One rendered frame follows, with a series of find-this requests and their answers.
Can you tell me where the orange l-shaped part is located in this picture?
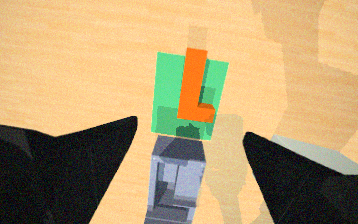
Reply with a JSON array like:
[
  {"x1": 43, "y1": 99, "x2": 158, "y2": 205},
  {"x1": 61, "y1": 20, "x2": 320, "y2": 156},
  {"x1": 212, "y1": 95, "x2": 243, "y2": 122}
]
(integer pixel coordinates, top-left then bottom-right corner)
[{"x1": 177, "y1": 48, "x2": 215, "y2": 123}]

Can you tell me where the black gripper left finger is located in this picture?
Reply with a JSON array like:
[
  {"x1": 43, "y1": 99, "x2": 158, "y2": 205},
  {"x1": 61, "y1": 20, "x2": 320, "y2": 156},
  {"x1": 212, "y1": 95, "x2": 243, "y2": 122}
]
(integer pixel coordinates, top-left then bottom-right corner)
[{"x1": 0, "y1": 116, "x2": 138, "y2": 224}]

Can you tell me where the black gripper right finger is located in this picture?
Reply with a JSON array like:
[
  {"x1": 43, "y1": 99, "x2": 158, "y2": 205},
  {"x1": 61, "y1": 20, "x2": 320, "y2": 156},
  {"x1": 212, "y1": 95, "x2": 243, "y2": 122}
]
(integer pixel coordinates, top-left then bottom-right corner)
[{"x1": 242, "y1": 131, "x2": 358, "y2": 224}]

